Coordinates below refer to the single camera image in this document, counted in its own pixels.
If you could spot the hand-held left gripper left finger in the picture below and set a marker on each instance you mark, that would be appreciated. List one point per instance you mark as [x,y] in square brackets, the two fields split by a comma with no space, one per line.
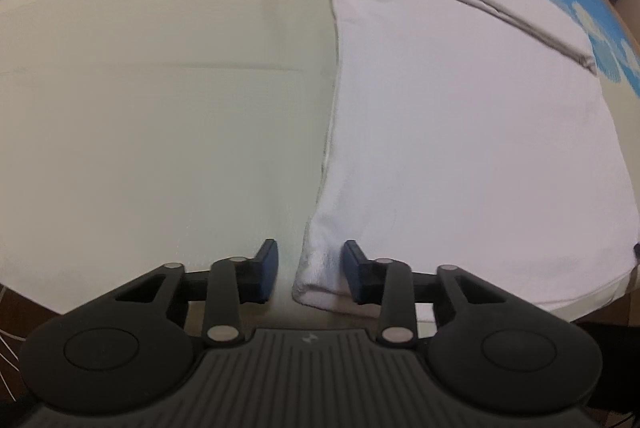
[267,269]

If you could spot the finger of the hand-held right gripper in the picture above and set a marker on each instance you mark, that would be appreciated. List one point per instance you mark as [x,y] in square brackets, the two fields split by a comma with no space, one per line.
[637,253]

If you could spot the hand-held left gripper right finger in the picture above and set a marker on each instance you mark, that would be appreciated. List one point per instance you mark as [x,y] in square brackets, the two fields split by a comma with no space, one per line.
[352,273]

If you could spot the white t-shirt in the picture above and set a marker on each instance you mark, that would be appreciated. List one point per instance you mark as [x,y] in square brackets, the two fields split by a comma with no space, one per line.
[465,133]

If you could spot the blue and cream patterned bedsheet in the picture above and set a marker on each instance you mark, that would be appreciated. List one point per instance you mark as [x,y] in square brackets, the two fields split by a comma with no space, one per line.
[150,108]

